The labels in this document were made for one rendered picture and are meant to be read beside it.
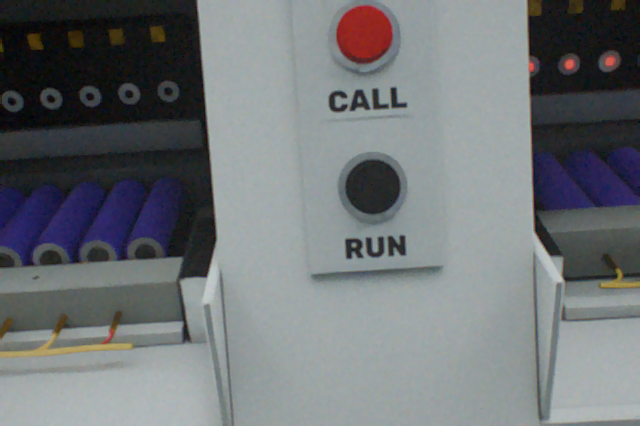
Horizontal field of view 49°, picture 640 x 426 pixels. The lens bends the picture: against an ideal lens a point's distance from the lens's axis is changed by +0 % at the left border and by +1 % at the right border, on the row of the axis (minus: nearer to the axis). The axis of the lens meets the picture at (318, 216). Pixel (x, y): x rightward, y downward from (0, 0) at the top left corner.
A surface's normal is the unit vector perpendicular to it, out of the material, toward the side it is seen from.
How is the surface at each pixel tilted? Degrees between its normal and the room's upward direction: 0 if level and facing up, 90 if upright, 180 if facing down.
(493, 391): 90
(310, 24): 90
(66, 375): 20
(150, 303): 110
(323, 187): 90
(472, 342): 90
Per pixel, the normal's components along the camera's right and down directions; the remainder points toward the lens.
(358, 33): -0.01, 0.11
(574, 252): 0.01, 0.44
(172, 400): -0.07, -0.89
